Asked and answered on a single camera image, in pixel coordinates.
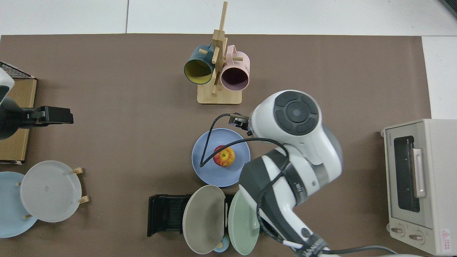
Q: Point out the small blue round thing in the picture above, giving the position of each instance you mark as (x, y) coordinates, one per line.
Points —
(223, 248)

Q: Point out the brown table cloth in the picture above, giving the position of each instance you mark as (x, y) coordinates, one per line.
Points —
(125, 142)

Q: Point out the wooden plate stand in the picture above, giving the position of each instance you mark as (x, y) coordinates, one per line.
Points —
(78, 170)

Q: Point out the light blue plate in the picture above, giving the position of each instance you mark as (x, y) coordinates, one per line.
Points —
(9, 214)

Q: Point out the black dish rack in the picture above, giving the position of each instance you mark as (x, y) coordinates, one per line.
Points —
(166, 214)

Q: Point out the pink cup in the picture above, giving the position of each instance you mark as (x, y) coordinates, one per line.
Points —
(237, 62)

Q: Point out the pale grey plate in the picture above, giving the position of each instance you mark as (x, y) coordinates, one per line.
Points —
(50, 191)

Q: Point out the red yellow apple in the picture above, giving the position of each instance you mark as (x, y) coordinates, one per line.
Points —
(225, 157)

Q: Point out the dark grey device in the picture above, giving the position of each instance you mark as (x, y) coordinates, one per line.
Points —
(451, 5)

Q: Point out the grey beige plate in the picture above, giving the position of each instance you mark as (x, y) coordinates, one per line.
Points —
(203, 221)

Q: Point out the wooden cup stand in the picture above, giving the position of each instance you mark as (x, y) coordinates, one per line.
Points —
(219, 96)

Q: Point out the pale toaster oven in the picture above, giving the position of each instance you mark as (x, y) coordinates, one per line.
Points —
(428, 214)

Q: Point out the green plate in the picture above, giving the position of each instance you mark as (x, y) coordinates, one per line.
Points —
(242, 230)

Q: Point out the dark teal cup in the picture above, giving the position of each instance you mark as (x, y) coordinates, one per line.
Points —
(196, 67)

